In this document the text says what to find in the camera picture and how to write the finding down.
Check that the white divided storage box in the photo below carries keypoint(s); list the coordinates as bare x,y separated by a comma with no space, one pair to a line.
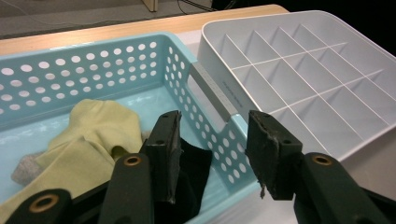
311,77

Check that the beige wooden furniture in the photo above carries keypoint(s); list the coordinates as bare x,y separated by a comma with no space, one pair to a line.
150,4

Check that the grey sock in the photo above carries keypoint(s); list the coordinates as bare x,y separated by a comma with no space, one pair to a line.
26,169

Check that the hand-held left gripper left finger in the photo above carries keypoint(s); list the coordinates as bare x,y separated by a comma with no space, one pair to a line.
162,155

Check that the light blue perforated basket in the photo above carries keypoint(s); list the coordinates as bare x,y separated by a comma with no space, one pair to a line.
93,77

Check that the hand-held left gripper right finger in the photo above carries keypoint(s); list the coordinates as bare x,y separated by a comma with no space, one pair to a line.
271,155

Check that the black sock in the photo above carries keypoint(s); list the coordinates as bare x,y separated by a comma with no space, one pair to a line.
196,168

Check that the yellow sock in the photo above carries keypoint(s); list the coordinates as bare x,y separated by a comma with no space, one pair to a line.
102,124
62,174

